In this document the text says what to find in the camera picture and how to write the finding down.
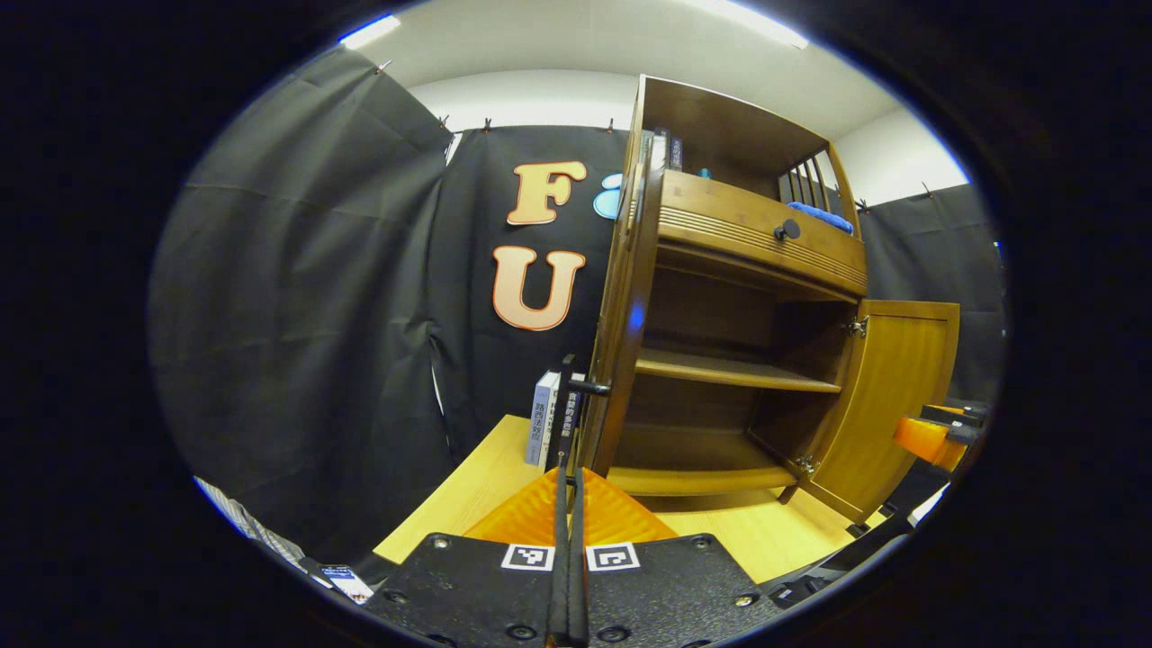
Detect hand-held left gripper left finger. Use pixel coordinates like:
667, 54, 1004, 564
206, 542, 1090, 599
364, 454, 572, 648

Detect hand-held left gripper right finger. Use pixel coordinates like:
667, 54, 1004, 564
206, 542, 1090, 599
569, 454, 784, 648

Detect wooden cabinet door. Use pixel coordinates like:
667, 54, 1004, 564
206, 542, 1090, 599
804, 299, 962, 526
576, 148, 667, 480

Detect black door handle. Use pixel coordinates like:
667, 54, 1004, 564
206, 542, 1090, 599
544, 354, 613, 469

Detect wooden double-door shoe cabinet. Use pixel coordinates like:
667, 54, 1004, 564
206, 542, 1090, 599
576, 74, 962, 527

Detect wooden cabinet inner shelf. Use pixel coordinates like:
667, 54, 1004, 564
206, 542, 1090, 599
635, 347, 842, 394

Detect wooden ribbed cabinet drawer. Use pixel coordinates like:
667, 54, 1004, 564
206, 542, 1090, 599
657, 169, 869, 300

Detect small dark phone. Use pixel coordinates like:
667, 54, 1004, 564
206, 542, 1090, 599
317, 563, 375, 606

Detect white standing book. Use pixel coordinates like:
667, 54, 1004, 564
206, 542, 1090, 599
525, 371, 561, 467

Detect blue-edged standing book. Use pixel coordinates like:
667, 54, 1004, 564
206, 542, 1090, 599
567, 373, 587, 451

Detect person's striped clothing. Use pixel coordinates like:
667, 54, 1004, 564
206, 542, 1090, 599
192, 475, 311, 566

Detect blue folded towel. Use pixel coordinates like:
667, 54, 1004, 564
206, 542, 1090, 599
787, 202, 854, 236

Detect black backdrop cloth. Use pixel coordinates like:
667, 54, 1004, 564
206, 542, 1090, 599
148, 45, 1007, 563

